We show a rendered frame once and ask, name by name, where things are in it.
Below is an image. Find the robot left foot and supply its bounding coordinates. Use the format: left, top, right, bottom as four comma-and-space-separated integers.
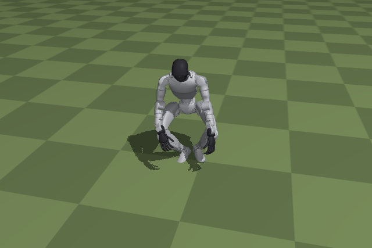
192, 144, 206, 162

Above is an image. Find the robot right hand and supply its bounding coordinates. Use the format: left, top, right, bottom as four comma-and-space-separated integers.
157, 125, 174, 151

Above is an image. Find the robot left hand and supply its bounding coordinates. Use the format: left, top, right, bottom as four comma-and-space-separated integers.
203, 128, 215, 154

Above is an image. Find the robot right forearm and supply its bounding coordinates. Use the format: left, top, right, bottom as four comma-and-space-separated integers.
154, 101, 163, 132

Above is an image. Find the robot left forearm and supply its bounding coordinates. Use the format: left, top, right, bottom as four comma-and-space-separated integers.
204, 101, 216, 134

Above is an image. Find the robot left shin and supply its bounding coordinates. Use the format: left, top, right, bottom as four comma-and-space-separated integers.
195, 130, 218, 150

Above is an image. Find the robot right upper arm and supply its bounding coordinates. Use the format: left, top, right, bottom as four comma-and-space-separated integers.
156, 74, 170, 110

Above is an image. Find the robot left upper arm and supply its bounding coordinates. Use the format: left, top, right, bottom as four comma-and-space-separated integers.
195, 74, 210, 111

